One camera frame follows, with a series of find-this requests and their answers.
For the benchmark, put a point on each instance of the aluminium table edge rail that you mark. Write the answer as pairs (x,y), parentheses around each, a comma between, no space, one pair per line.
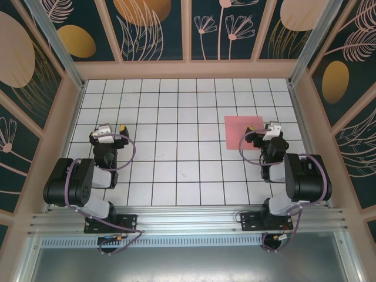
(300,117)

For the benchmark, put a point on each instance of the dark floral side panel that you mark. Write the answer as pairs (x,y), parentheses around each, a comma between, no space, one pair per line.
(346,58)
(17,58)
(358,152)
(14,152)

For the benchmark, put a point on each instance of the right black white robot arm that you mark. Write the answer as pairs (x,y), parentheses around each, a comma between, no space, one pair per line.
(308,179)

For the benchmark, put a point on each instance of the right aluminium frame post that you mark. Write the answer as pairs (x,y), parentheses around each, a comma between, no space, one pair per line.
(311,41)

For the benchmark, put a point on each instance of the dark panel with pale circle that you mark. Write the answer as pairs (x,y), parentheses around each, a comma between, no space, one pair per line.
(282,29)

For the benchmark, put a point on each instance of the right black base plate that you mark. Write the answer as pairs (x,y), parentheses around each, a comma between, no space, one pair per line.
(249,221)

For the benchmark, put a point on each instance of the pink cloth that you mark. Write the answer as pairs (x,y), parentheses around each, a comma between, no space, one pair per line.
(235,132)

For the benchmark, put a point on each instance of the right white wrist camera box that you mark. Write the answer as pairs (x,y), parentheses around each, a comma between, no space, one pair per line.
(271,132)

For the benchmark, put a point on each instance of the dark panel with flower outlines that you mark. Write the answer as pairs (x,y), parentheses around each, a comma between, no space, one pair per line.
(223,29)

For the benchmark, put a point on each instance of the left aluminium frame post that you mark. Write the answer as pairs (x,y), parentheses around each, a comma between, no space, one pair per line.
(58,47)

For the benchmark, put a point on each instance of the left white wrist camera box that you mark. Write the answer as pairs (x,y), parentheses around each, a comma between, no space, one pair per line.
(102,133)

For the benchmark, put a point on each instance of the dark panel with gold oval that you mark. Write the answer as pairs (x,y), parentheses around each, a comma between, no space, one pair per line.
(88,29)

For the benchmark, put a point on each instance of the black circuit board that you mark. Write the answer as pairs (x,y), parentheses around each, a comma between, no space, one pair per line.
(105,240)

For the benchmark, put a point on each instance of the aluminium frame post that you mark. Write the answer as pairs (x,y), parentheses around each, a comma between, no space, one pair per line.
(58,47)
(311,41)

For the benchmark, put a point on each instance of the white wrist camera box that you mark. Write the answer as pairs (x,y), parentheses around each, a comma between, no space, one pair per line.
(271,132)
(102,133)

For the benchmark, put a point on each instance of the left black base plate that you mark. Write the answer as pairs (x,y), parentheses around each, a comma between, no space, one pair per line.
(129,223)

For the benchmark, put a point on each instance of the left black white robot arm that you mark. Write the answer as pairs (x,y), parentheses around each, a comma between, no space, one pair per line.
(61,182)

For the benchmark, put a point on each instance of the aluminium mounting rail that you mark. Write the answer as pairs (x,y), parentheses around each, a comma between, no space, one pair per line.
(188,218)

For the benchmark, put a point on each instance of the dark panel with orange circle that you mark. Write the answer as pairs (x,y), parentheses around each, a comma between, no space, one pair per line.
(141,29)

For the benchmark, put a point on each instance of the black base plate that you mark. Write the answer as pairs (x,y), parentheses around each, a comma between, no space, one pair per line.
(249,221)
(129,223)

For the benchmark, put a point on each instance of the grey metal sheet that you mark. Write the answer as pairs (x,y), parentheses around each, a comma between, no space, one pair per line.
(188,264)

